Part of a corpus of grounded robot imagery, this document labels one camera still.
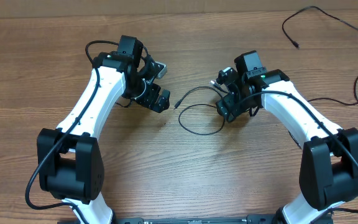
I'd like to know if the black USB-A cable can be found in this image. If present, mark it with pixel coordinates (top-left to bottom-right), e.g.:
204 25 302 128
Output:
282 6 358 115

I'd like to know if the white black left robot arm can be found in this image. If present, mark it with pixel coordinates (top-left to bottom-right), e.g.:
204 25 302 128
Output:
25 35 170 223

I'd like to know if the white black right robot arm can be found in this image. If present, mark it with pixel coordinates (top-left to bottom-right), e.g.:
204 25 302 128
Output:
213 50 358 223

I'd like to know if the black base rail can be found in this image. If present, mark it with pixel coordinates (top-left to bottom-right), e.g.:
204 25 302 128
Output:
111 214 285 224

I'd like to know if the cardboard wall panel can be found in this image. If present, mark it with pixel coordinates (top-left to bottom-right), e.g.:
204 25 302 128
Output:
0 0 358 18

